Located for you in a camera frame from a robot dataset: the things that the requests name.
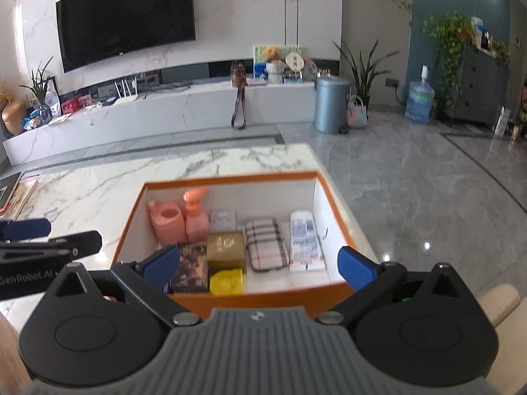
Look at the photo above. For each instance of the beige sofa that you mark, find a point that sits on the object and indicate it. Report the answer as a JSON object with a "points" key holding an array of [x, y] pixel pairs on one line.
{"points": [[500, 300]]}

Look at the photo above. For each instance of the pink pump bottle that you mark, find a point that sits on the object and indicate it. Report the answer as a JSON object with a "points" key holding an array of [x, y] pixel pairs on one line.
{"points": [[196, 222]]}

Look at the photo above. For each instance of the white plastic bottle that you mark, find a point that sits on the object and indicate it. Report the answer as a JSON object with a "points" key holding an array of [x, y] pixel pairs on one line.
{"points": [[477, 31]]}

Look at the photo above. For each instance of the yellow plastic case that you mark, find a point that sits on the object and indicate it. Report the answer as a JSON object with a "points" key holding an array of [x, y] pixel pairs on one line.
{"points": [[226, 283]]}

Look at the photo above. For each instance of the brown teddy bear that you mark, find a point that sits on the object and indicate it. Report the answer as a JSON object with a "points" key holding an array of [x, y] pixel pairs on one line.
{"points": [[272, 54]]}

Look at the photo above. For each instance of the green plant in glass vase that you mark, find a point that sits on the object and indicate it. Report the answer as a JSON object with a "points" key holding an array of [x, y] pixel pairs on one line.
{"points": [[41, 86]]}

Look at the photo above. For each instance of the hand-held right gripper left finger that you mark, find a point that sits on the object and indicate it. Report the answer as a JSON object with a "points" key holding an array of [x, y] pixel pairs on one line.
{"points": [[162, 265]]}

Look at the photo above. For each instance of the white packet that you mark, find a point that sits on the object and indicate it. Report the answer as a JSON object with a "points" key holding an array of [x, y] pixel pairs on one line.
{"points": [[52, 105]]}

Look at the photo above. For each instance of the round paper fan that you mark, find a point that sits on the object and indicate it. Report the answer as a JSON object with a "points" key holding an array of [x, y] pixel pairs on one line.
{"points": [[294, 61]]}

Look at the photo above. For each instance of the blue water jug with pump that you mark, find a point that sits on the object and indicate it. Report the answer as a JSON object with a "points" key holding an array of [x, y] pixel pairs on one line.
{"points": [[419, 103]]}

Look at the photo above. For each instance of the small silver box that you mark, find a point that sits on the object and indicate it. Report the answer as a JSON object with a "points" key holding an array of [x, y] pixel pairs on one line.
{"points": [[223, 219]]}

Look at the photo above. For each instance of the paper envelope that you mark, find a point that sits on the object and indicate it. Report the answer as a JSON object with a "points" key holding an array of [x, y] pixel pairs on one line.
{"points": [[61, 119]]}

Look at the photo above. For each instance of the red box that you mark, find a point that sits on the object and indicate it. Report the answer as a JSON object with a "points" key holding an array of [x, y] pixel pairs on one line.
{"points": [[70, 105]]}

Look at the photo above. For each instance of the white lotion tube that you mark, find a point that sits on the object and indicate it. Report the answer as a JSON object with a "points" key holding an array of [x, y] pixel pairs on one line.
{"points": [[304, 240]]}

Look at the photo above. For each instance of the gold vase with dried flowers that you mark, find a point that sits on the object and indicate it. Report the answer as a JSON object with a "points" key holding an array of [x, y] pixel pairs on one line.
{"points": [[14, 117]]}

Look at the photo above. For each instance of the black television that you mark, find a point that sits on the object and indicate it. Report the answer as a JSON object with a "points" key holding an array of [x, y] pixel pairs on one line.
{"points": [[123, 20]]}

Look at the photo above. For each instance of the wall socket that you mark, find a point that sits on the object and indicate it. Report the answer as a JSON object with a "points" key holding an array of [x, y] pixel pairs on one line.
{"points": [[392, 82]]}

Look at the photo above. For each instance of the woven basket bag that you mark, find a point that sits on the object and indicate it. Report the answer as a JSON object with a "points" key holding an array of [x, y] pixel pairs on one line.
{"points": [[356, 115]]}

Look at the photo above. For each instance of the white router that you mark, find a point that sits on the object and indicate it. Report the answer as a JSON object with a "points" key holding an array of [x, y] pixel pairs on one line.
{"points": [[125, 101]]}

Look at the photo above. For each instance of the grey dresser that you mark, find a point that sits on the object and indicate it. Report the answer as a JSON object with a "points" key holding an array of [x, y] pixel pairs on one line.
{"points": [[479, 86]]}

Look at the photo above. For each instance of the brown patterned box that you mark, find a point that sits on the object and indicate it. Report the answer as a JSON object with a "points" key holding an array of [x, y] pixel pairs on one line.
{"points": [[189, 269]]}

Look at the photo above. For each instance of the long-leaf potted plant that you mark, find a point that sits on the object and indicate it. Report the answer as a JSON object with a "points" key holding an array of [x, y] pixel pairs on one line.
{"points": [[364, 74]]}

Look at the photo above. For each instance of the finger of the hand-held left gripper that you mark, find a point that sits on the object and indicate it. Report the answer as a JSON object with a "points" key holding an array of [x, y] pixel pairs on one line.
{"points": [[24, 229], [78, 242]]}

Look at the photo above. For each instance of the orange-rimmed white box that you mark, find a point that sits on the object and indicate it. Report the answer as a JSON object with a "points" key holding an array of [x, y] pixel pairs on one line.
{"points": [[263, 300]]}

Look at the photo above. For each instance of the black set-top box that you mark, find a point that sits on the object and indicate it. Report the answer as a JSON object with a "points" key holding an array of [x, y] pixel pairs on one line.
{"points": [[108, 101]]}

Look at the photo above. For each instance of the white marble TV console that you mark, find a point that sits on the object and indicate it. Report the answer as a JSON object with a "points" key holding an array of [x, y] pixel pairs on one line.
{"points": [[164, 111]]}

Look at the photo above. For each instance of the grey pedal trash can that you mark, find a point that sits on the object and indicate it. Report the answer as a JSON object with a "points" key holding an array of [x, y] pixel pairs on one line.
{"points": [[331, 107]]}

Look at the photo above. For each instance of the blue snack packet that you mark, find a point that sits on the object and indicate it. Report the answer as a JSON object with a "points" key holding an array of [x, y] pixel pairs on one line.
{"points": [[32, 120]]}

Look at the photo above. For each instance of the green painting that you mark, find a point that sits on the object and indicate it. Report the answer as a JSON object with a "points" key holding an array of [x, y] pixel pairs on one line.
{"points": [[259, 61]]}

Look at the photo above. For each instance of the gold-brown cube box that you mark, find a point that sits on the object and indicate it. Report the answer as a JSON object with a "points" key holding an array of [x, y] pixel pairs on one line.
{"points": [[225, 251]]}

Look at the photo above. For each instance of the plaid pouch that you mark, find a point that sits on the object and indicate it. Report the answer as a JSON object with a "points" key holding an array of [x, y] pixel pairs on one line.
{"points": [[266, 245]]}

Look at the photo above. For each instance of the round patterned box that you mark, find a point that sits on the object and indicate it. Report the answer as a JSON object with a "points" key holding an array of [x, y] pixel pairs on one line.
{"points": [[276, 73]]}

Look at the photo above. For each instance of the pink-red box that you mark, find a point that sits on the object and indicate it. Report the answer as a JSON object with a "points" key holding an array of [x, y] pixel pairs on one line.
{"points": [[85, 101]]}

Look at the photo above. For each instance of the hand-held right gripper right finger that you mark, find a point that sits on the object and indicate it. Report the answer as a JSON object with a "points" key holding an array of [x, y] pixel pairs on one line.
{"points": [[356, 267]]}

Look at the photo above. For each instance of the black notebook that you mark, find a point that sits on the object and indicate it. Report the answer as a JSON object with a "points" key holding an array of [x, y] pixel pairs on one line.
{"points": [[8, 191]]}

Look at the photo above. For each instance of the pink plastic cup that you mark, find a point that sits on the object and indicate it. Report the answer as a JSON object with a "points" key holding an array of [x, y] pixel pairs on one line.
{"points": [[166, 226]]}

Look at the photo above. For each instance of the trailing ivy plant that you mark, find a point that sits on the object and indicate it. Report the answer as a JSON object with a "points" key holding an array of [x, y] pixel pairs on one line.
{"points": [[448, 37]]}

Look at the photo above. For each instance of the grey round fan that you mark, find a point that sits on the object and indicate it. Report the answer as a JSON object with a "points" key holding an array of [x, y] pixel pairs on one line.
{"points": [[311, 69]]}

